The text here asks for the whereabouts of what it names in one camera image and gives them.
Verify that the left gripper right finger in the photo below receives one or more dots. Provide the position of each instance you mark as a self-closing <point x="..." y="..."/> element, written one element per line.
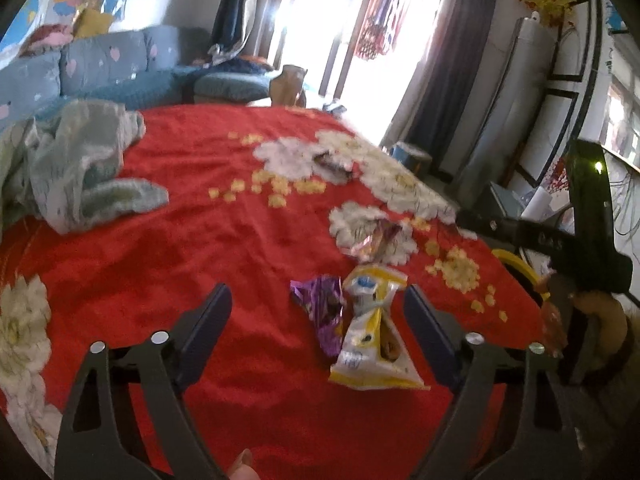
<point x="508" y="417"/>

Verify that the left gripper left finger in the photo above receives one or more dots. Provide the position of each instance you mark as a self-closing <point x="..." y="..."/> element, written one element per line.
<point x="100" y="437"/>

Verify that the yellow white snack bag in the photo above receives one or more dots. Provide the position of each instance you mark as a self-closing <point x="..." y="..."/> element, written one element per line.
<point x="373" y="355"/>

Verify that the purple candy wrapper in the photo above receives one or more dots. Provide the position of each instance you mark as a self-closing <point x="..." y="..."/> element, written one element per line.
<point x="324" y="303"/>

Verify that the red snack stick wrapper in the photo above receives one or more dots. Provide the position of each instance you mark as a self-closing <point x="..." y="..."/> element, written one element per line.
<point x="373" y="247"/>

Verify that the yellow rim trash bin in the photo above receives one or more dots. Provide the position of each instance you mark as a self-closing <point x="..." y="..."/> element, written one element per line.
<point x="523" y="273"/>

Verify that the person right hand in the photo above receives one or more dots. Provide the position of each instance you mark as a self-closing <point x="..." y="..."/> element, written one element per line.
<point x="610" y="314"/>

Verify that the person left hand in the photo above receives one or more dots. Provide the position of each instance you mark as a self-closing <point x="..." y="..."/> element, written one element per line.
<point x="242" y="468"/>

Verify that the white paper towel roll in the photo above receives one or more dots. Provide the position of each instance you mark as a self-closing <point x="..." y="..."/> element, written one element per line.
<point x="537" y="206"/>

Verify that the glass tv console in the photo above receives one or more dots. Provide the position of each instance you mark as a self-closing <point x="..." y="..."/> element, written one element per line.
<point x="497" y="201"/>

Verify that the grey standing air conditioner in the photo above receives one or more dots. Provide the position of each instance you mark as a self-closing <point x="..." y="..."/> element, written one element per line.
<point x="511" y="111"/>

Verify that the blue storage box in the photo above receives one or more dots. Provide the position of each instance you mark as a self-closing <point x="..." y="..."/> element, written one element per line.
<point x="412" y="158"/>

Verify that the dark right curtain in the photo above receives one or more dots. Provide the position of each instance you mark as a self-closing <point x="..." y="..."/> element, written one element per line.
<point x="432" y="106"/>

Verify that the yellow flower decoration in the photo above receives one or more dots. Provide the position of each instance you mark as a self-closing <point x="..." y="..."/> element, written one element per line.
<point x="552" y="13"/>

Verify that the dark candy bar wrapper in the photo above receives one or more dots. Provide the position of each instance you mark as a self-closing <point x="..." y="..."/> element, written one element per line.
<point x="332" y="168"/>

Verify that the light blue crumpled cloth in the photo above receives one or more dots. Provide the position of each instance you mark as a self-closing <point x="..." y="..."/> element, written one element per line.
<point x="65" y="170"/>

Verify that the red floral blanket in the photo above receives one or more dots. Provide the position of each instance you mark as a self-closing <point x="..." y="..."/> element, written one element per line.
<point x="247" y="209"/>

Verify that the small blue item on table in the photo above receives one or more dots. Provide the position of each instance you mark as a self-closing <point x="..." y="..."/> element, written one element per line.
<point x="335" y="109"/>

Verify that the hanging laundry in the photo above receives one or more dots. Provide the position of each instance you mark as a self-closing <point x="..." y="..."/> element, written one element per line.
<point x="380" y="29"/>

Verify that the blue sectional sofa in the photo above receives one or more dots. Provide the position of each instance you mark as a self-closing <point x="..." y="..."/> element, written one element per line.
<point x="157" y="66"/>

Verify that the pink clothes pile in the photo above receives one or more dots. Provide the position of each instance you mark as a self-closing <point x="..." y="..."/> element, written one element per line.
<point x="46" y="38"/>

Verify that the yellow pillow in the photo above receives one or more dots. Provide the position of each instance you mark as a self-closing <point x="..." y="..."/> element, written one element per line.
<point x="92" y="23"/>

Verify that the dark blue left curtain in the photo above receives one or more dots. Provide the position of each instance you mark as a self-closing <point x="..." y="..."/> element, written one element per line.
<point x="227" y="30"/>

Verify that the wall mounted television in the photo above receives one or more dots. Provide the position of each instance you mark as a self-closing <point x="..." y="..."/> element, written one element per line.
<point x="620" y="131"/>

